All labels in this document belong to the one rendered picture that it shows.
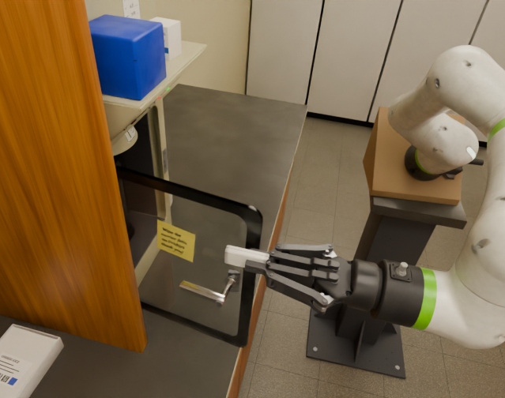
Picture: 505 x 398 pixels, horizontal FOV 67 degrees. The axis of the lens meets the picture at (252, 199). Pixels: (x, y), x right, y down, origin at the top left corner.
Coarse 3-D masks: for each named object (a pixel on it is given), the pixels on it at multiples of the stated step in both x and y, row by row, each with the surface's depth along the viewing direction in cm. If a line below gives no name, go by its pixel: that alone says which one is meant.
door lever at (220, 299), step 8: (184, 280) 70; (224, 280) 71; (232, 280) 70; (184, 288) 69; (192, 288) 69; (200, 288) 69; (224, 288) 69; (200, 296) 69; (208, 296) 68; (216, 296) 68; (224, 296) 68
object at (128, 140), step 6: (126, 132) 82; (132, 132) 84; (120, 138) 81; (126, 138) 82; (132, 138) 84; (120, 144) 81; (126, 144) 82; (132, 144) 83; (114, 150) 80; (120, 150) 81
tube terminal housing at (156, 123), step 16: (96, 0) 60; (112, 0) 64; (144, 0) 74; (96, 16) 60; (144, 16) 75; (160, 96) 90; (144, 112) 83; (160, 112) 92; (128, 128) 78; (160, 128) 94; (112, 144) 73; (160, 144) 96; (160, 160) 103; (160, 176) 106
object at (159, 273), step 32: (128, 192) 67; (160, 192) 64; (192, 192) 61; (128, 224) 72; (192, 224) 66; (224, 224) 63; (256, 224) 60; (160, 256) 75; (160, 288) 81; (192, 320) 84; (224, 320) 80
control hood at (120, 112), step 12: (192, 48) 78; (204, 48) 79; (180, 60) 72; (192, 60) 74; (168, 72) 67; (180, 72) 69; (168, 84) 65; (108, 96) 58; (156, 96) 61; (108, 108) 58; (120, 108) 57; (132, 108) 57; (144, 108) 58; (108, 120) 59; (120, 120) 58; (132, 120) 58; (120, 132) 60
